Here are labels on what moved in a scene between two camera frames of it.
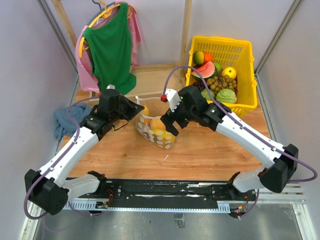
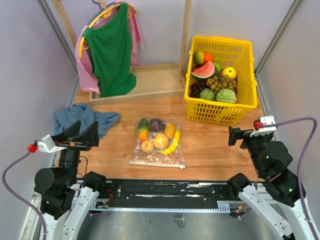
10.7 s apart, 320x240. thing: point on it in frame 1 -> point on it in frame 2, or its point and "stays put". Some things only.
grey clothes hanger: (102, 9) stays put
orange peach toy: (157, 124) -> (160, 141)
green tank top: (110, 48) stays put
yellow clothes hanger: (106, 14) stays put
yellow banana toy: (164, 133) -> (174, 145)
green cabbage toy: (226, 95) stays put
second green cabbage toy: (205, 94) stays put
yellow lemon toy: (229, 71) stays put
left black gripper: (133, 108) -> (89, 137)
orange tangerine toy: (208, 57) stays put
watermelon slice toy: (206, 70) stays put
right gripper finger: (168, 122) -> (235, 134)
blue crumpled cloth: (65, 126) stays put
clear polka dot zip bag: (150, 127) -> (159, 142)
